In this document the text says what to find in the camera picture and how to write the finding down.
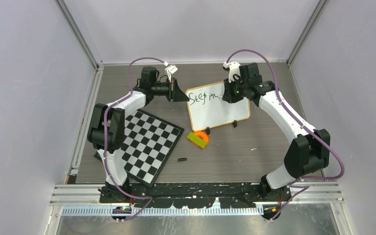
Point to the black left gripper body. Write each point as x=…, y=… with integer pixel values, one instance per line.
x=161, y=89

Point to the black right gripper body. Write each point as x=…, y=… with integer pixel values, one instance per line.
x=236, y=89

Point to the yellow framed whiteboard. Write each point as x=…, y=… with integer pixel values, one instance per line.
x=207, y=109

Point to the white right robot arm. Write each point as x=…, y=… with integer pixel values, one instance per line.
x=305, y=154

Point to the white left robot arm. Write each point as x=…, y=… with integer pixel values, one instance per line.
x=106, y=130

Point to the metal whiteboard stand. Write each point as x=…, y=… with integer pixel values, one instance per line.
x=234, y=124

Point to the green orange toy block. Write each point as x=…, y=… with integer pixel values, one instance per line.
x=199, y=138

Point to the black white chessboard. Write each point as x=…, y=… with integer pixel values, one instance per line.
x=148, y=143

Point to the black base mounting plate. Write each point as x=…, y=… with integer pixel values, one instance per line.
x=193, y=195

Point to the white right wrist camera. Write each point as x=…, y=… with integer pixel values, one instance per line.
x=233, y=69

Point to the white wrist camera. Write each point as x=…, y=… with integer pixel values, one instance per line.
x=233, y=69
x=170, y=70

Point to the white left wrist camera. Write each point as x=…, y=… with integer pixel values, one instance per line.
x=170, y=70

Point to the white toothed cable rail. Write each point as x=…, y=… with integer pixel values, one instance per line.
x=185, y=211

